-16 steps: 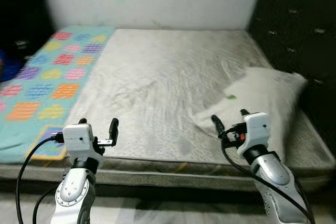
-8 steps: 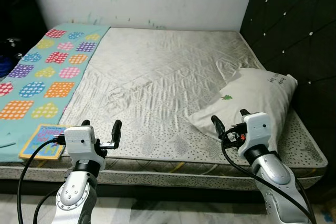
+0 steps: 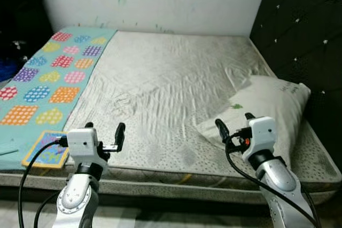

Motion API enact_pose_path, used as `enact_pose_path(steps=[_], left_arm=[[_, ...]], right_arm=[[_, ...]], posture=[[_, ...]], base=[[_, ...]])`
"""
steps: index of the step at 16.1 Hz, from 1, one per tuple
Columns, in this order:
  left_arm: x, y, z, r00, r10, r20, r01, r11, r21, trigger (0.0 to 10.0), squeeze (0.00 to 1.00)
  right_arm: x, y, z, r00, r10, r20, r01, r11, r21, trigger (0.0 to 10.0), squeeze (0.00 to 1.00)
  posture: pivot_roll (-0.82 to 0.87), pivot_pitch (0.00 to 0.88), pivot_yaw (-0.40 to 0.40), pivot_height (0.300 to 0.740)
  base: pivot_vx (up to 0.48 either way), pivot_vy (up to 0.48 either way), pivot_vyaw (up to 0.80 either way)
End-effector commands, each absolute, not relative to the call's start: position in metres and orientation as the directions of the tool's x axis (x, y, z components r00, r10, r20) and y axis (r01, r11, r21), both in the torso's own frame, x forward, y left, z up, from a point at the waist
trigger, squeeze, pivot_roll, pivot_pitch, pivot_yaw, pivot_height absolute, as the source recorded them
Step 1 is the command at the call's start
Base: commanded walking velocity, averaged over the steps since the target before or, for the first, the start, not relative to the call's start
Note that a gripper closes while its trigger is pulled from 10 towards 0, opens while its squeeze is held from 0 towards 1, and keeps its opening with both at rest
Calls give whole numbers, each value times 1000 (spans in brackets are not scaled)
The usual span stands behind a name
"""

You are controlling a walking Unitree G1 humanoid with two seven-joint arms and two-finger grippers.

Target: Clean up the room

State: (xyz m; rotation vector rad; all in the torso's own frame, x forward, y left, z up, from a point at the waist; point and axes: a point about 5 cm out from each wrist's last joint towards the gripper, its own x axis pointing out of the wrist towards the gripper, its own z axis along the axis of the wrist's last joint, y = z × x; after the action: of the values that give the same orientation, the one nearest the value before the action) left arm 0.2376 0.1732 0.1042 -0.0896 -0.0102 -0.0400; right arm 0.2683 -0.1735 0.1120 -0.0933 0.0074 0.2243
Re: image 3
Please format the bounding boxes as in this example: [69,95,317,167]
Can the blue yellow children's book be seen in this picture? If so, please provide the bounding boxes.
[21,130,70,169]

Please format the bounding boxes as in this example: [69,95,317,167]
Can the teal blanket with colourful shapes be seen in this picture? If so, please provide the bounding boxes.
[0,26,118,156]

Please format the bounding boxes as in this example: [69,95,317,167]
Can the grey quilted mattress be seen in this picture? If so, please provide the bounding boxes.
[0,30,342,205]

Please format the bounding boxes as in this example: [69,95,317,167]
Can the blue bag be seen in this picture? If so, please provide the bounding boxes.
[0,60,22,82]

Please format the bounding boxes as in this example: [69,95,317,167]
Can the black tufted headboard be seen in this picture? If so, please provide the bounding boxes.
[250,0,342,156]

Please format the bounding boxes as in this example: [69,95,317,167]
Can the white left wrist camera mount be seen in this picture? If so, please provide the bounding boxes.
[67,128,108,175]

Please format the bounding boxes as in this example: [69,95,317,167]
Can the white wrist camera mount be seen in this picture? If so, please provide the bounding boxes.
[67,128,108,175]
[242,116,278,163]

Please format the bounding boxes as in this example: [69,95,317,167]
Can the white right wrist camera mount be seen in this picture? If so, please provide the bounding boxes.
[242,116,278,163]

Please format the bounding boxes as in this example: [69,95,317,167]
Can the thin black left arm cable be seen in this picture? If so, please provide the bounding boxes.
[34,190,62,228]

